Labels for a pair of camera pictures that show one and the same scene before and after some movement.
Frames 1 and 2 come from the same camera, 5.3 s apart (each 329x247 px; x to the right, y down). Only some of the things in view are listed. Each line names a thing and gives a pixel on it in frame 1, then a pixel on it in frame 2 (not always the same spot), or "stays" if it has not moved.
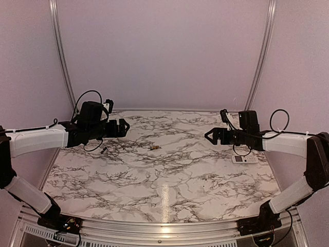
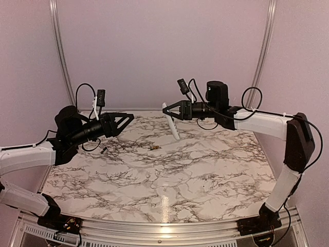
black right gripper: [217, 135] → [182, 104]
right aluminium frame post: [269, 18] stays
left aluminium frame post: [53, 10] stays
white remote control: [246, 159] → [171, 124]
